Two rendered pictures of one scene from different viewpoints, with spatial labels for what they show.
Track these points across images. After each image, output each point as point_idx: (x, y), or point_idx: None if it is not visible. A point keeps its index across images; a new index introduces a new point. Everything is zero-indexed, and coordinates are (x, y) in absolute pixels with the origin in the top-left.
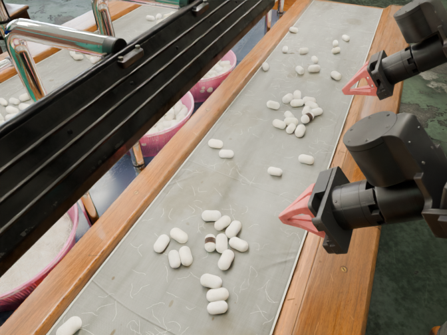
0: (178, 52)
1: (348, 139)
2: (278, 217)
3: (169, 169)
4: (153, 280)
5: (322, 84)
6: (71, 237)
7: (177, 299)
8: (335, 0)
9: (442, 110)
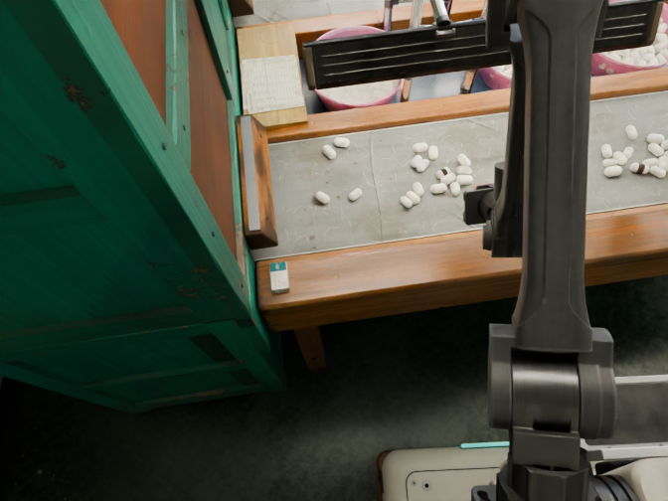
0: (483, 43)
1: (501, 162)
2: (473, 186)
3: (477, 108)
4: (396, 161)
5: None
6: (383, 99)
7: (395, 180)
8: None
9: None
